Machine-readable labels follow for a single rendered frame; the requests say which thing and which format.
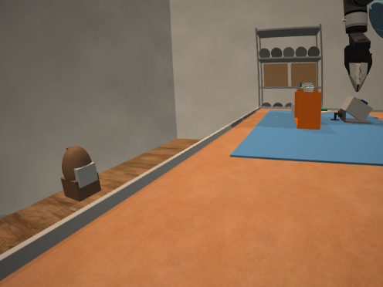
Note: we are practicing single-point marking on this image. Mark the grey table edge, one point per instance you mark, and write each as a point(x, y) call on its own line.
point(25, 252)

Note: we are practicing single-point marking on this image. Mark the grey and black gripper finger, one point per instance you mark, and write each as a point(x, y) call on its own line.
point(351, 68)
point(364, 70)

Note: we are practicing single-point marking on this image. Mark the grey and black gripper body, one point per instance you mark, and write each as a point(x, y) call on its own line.
point(356, 54)

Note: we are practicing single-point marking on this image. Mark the blue bench mat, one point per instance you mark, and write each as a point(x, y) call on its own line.
point(276, 137)

